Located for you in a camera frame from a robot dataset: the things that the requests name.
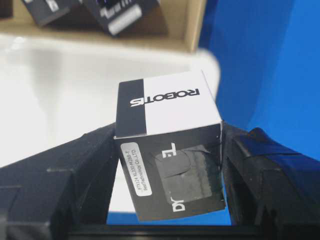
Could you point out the black white box upper right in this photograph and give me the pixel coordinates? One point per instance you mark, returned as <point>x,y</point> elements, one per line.
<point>114,16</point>

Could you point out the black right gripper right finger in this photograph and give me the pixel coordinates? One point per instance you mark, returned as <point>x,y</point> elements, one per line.
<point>270,186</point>

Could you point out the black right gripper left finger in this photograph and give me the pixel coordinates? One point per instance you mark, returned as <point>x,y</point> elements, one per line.
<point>44,195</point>

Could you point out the large brown cardboard box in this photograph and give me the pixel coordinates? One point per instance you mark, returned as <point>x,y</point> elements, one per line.
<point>174,25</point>

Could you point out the black white Robotis box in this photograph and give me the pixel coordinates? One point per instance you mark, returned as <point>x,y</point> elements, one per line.
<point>168,134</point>

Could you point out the white tray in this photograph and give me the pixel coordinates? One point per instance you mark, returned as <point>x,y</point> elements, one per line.
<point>53,92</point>

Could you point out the black white box upper left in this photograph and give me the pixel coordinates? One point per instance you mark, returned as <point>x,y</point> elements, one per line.
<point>44,12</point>

